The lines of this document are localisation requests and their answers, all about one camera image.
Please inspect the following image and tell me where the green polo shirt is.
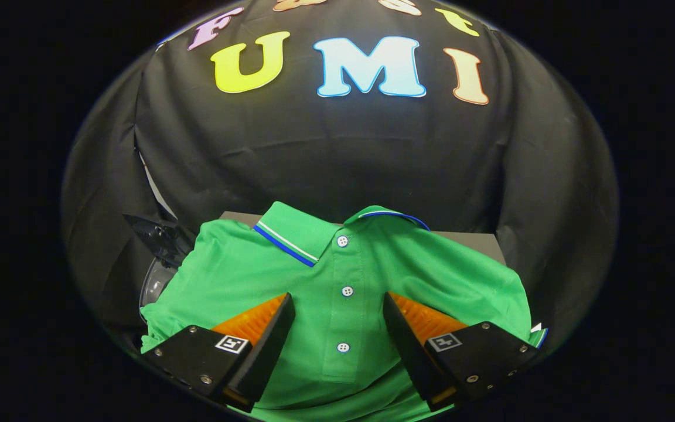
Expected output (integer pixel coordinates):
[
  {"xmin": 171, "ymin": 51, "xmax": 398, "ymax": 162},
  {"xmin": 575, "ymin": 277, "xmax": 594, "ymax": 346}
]
[{"xmin": 140, "ymin": 201, "xmax": 549, "ymax": 422}]

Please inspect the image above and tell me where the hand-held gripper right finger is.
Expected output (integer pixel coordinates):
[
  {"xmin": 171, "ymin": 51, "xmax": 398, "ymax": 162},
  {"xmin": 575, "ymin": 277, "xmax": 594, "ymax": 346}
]
[{"xmin": 382, "ymin": 291, "xmax": 540, "ymax": 412}]

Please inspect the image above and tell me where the beige cabinet with dark top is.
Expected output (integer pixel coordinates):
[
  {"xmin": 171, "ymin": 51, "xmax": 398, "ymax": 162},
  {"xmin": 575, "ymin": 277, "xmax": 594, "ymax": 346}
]
[{"xmin": 219, "ymin": 211, "xmax": 507, "ymax": 266}]

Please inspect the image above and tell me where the black backdrop cloth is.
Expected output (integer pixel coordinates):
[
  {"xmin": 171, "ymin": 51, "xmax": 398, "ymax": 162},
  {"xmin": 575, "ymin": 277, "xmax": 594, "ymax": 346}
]
[{"xmin": 61, "ymin": 0, "xmax": 619, "ymax": 352}]

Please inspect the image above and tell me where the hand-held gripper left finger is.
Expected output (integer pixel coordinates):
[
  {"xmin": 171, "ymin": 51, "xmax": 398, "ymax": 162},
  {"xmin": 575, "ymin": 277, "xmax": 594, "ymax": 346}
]
[{"xmin": 141, "ymin": 292, "xmax": 296, "ymax": 413}]

